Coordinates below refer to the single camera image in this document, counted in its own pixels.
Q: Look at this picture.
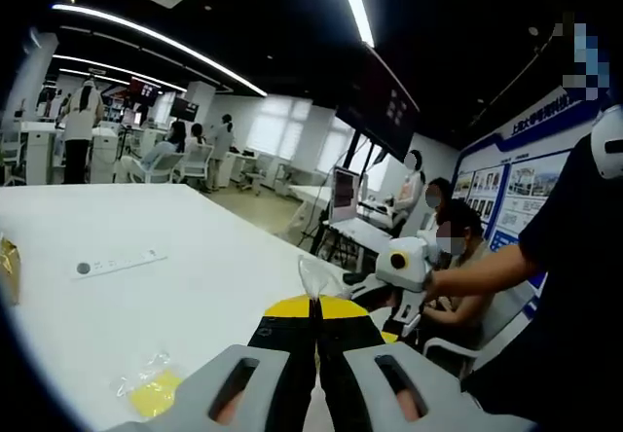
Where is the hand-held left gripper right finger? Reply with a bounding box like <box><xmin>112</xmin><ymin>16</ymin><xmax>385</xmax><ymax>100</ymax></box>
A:
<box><xmin>313</xmin><ymin>294</ymin><xmax>536</xmax><ymax>432</ymax></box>

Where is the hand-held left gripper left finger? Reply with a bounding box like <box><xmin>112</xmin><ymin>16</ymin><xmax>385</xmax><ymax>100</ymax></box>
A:
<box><xmin>104</xmin><ymin>294</ymin><xmax>322</xmax><ymax>432</ymax></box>

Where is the clear plastic wrapper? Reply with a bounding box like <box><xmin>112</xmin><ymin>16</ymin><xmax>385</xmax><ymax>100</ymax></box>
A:
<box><xmin>297</xmin><ymin>254</ymin><xmax>352</xmax><ymax>302</ymax></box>

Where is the person's left hand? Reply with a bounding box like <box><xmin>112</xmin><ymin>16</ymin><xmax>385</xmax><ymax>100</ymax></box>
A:
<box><xmin>297</xmin><ymin>383</ymin><xmax>338</xmax><ymax>432</ymax></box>

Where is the white armchair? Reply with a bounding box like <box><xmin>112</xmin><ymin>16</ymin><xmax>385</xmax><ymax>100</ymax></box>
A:
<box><xmin>421</xmin><ymin>283</ymin><xmax>541</xmax><ymax>379</ymax></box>

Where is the white side table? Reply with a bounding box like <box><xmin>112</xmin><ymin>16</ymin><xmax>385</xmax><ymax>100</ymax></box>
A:
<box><xmin>320</xmin><ymin>217</ymin><xmax>393</xmax><ymax>259</ymax></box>

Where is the black tripod stand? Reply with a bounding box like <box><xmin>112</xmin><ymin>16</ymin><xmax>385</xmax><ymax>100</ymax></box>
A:
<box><xmin>296</xmin><ymin>198</ymin><xmax>342</xmax><ymax>261</ymax></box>

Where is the monitor with pink screen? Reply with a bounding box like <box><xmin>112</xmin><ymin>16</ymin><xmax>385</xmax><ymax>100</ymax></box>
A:
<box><xmin>327</xmin><ymin>165</ymin><xmax>365</xmax><ymax>225</ymax></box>

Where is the bright window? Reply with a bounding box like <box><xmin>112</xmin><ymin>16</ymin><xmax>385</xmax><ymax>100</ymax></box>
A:
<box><xmin>247</xmin><ymin>98</ymin><xmax>312</xmax><ymax>161</ymax></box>
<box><xmin>315</xmin><ymin>129</ymin><xmax>356</xmax><ymax>176</ymax></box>

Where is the yellow item in plastic bag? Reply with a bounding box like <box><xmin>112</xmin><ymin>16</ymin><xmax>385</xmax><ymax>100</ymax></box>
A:
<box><xmin>109</xmin><ymin>350</ymin><xmax>186</xmax><ymax>404</ymax></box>

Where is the person's dark shirt torso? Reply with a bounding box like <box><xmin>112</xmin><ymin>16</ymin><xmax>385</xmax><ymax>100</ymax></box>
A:
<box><xmin>459</xmin><ymin>132</ymin><xmax>623</xmax><ymax>432</ymax></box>

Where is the large dark display panel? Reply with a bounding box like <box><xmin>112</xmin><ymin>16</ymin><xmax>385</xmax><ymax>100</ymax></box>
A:
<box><xmin>334</xmin><ymin>42</ymin><xmax>421</xmax><ymax>161</ymax></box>

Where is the white strip with dark disc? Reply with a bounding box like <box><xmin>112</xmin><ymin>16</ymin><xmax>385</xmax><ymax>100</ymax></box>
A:
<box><xmin>69</xmin><ymin>245</ymin><xmax>169</xmax><ymax>281</ymax></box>

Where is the white office chair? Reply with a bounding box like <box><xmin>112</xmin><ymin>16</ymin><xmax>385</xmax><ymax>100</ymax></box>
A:
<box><xmin>144</xmin><ymin>152</ymin><xmax>186</xmax><ymax>184</ymax></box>
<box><xmin>180</xmin><ymin>143</ymin><xmax>215</xmax><ymax>188</ymax></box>

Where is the white worn device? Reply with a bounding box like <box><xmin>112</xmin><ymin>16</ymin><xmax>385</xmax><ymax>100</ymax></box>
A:
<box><xmin>589</xmin><ymin>104</ymin><xmax>623</xmax><ymax>181</ymax></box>

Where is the hanging dark display screen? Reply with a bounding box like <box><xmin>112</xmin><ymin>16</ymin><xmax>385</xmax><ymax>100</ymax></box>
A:
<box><xmin>128</xmin><ymin>76</ymin><xmax>162</xmax><ymax>108</ymax></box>
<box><xmin>168</xmin><ymin>96</ymin><xmax>200</xmax><ymax>121</ymax></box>

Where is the straight ceiling light strip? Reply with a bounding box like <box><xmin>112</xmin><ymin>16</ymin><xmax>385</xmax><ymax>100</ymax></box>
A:
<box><xmin>332</xmin><ymin>0</ymin><xmax>377</xmax><ymax>48</ymax></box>

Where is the gold foil packet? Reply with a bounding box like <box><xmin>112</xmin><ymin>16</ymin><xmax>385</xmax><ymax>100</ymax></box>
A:
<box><xmin>0</xmin><ymin>235</ymin><xmax>22</xmax><ymax>306</ymax></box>

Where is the white workbench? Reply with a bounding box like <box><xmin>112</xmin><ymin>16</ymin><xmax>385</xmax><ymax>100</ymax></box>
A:
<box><xmin>18</xmin><ymin>120</ymin><xmax>118</xmax><ymax>185</ymax></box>

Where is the thin ceiling light strip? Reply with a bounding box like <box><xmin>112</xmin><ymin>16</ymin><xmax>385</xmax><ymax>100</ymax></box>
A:
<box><xmin>51</xmin><ymin>54</ymin><xmax>189</xmax><ymax>93</ymax></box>

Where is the long curved ceiling light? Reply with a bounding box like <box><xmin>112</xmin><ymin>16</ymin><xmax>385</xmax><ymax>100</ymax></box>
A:
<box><xmin>51</xmin><ymin>3</ymin><xmax>269</xmax><ymax>97</ymax></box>

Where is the blue wall information board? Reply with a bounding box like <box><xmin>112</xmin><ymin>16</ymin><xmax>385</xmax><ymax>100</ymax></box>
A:
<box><xmin>451</xmin><ymin>89</ymin><xmax>612</xmax><ymax>292</ymax></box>

